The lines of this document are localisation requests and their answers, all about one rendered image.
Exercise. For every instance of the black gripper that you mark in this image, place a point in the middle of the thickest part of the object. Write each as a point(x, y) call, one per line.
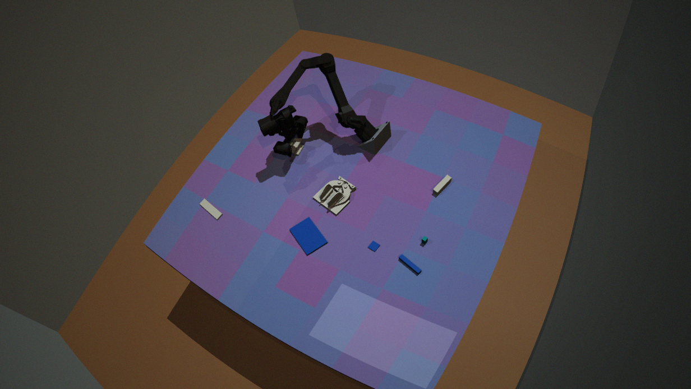
point(298, 127)

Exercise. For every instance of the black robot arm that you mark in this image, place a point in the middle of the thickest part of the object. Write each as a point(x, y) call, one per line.
point(346, 115)

